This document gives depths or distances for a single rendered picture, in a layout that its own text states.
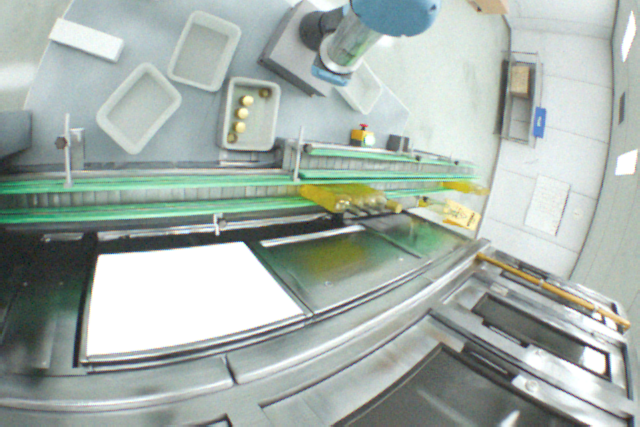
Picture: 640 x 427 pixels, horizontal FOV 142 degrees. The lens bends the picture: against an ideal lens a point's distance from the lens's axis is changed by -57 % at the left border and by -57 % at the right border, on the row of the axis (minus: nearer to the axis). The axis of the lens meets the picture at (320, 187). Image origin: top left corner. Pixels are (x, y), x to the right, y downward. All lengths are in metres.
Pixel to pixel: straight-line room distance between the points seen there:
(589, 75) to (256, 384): 6.92
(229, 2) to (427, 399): 1.15
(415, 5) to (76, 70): 0.85
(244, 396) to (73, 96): 0.85
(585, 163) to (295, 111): 6.08
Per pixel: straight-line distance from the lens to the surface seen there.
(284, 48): 0.87
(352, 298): 0.58
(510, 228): 6.60
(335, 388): 0.47
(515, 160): 6.49
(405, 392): 0.50
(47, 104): 0.93
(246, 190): 0.82
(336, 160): 0.98
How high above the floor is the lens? 1.61
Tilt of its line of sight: 49 degrees down
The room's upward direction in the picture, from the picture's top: 115 degrees clockwise
